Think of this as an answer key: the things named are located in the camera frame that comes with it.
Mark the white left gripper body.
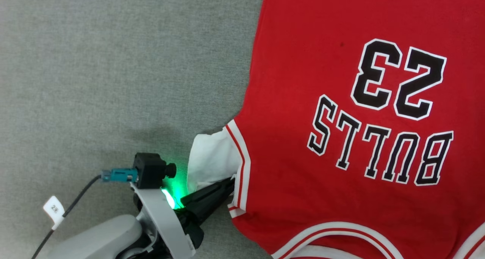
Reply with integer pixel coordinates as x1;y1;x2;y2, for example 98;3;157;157
120;182;205;259

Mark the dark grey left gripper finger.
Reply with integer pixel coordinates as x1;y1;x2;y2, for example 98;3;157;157
185;192;232;226
181;177;236;211

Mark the red basketball jersey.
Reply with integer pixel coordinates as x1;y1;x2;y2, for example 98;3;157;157
187;0;485;259

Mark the teal cable connector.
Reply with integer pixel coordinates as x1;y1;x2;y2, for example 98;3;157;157
101;168;138;183

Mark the thin black camera cable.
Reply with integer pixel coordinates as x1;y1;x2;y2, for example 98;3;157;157
31;175;103;259

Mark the white cable label tag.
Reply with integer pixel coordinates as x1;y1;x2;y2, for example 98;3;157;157
42;195;66;231

